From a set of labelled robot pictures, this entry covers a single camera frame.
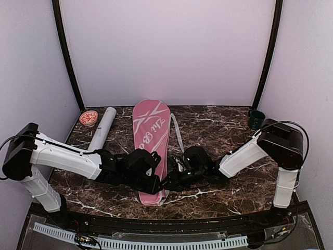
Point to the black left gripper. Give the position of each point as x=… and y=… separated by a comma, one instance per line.
x=153, y=188

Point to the white slotted cable duct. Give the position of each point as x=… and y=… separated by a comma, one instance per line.
x=141, y=241

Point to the left black frame post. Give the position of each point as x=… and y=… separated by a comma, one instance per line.
x=66, y=54

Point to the black frame post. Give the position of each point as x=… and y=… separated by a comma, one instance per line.
x=66, y=54
x=269, y=53

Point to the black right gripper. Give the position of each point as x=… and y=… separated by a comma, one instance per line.
x=175, y=182

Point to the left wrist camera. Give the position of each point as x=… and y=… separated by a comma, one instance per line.
x=155, y=160

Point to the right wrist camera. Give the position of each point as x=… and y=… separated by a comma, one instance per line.
x=177, y=164

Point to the black front rail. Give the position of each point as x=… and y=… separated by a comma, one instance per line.
x=254, y=223

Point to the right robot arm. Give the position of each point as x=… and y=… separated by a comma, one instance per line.
x=285, y=142

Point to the dark green cup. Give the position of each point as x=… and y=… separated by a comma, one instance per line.
x=256, y=119

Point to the red patterned bowl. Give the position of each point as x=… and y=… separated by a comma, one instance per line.
x=88, y=118

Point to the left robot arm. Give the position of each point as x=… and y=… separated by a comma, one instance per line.
x=30, y=148

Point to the right black frame post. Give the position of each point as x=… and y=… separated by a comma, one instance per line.
x=269, y=53

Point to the pink racket cover bag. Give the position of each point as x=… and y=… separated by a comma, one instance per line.
x=151, y=129

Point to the white shuttlecock tube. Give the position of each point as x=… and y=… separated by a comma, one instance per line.
x=102, y=130

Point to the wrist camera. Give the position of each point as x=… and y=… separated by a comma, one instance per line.
x=177, y=164
x=155, y=160

